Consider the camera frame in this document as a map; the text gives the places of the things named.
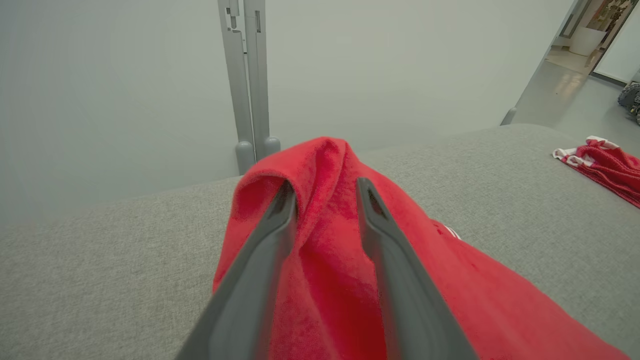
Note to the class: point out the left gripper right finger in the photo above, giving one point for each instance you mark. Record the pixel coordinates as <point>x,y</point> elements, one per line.
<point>410,300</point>

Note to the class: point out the red shorts white label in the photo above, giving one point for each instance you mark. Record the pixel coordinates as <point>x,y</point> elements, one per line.
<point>330,280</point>

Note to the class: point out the dark wheeled robot base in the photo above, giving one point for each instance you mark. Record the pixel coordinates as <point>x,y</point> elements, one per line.
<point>631,100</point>

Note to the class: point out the red shorts white waistband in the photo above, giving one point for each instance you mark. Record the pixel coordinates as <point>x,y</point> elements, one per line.
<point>605,165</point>

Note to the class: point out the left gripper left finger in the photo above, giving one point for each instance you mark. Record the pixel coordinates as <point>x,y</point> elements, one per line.
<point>245,300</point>

